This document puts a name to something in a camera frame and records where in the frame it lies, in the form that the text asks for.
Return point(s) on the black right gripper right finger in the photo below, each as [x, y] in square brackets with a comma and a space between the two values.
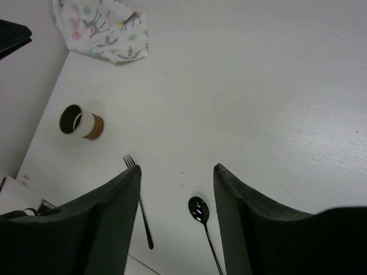
[261, 236]

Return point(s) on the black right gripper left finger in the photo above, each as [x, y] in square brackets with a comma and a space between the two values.
[88, 235]

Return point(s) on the black spoon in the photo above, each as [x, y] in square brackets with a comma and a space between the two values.
[200, 212]

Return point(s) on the white cup with wooden base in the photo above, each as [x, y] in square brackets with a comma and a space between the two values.
[79, 122]

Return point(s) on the animal print cloth napkin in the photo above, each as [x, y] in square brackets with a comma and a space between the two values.
[108, 30]

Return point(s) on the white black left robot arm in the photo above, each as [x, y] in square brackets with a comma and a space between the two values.
[13, 37]

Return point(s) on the black fork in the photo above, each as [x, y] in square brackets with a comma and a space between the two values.
[129, 163]

